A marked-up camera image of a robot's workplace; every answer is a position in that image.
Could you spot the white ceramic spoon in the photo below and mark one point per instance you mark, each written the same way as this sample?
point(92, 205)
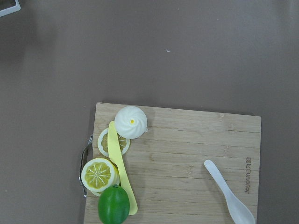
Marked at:
point(239, 213)

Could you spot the yellow plastic knife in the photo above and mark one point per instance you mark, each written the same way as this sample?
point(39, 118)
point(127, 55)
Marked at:
point(115, 156)

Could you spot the toy lemon slice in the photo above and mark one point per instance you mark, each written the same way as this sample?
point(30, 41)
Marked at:
point(103, 144)

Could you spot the toy lemon half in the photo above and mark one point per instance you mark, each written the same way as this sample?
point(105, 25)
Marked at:
point(99, 174)

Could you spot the green toy lime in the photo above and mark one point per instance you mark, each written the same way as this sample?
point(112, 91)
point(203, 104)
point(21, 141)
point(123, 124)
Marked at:
point(113, 205)

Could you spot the cream rectangular serving tray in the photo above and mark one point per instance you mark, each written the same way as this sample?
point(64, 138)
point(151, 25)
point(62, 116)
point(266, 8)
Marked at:
point(8, 7)

